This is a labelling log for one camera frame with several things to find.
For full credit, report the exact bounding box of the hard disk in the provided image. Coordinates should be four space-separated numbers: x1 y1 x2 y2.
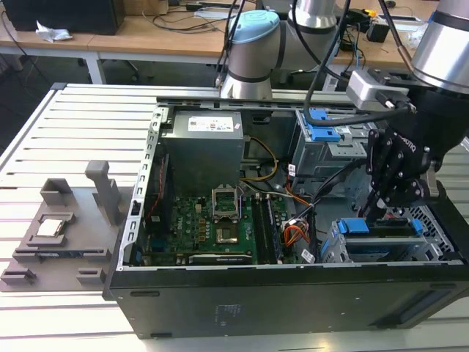
337 217 423 258

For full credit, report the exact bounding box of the CPU socket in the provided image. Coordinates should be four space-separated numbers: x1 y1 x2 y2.
214 225 241 246

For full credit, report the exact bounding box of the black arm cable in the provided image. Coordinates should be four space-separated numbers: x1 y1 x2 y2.
291 0 418 125

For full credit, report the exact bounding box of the yellow and black wire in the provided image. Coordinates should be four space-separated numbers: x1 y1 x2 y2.
240 136 279 183

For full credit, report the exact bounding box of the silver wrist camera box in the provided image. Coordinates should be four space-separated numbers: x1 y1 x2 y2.
345 69 410 111

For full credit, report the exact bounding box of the green motherboard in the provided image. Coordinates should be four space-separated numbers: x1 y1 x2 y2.
141 193 306 267

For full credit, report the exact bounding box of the metal socket cover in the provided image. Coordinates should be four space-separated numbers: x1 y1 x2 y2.
211 186 242 221

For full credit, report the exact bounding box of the silver drive cage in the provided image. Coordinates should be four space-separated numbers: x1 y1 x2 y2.
292 108 378 197

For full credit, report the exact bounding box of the black disk wire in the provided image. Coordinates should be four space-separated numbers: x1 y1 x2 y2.
310 158 372 208

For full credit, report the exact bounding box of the wooden desk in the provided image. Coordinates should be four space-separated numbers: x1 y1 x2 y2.
0 0 433 86

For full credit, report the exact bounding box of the black PC case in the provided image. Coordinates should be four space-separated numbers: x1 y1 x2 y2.
101 95 469 340

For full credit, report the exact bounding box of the black RAM slot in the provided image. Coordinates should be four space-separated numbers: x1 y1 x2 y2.
256 196 284 263

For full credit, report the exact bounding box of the grey power supply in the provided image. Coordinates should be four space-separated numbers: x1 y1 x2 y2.
160 109 245 185

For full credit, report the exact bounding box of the grey parts rack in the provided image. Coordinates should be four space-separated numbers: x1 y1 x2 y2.
0 160 128 293

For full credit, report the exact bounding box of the blue drive latch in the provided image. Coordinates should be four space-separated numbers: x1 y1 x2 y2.
303 108 342 142

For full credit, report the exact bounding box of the multicoloured wire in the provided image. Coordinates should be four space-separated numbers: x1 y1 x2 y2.
240 180 317 209

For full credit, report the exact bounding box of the silver disk bay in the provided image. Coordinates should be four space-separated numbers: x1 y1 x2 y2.
321 205 459 264

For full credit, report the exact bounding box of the small black box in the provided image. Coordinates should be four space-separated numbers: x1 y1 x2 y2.
366 20 394 43

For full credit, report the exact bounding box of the silver CPU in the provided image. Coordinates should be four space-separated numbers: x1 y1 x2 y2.
36 218 67 237

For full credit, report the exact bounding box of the orange wire bundle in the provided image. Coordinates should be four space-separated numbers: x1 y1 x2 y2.
283 219 313 247

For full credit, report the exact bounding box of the black case fan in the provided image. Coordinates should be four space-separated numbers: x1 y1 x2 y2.
144 152 174 236

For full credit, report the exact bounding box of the crumpled white paper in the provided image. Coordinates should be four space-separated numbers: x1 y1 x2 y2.
34 20 73 43

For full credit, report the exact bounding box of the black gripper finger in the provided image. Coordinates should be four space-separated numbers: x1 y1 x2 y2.
357 128 382 218
379 131 405 212

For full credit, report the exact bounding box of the blue cable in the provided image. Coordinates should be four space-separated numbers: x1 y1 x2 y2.
347 38 367 74

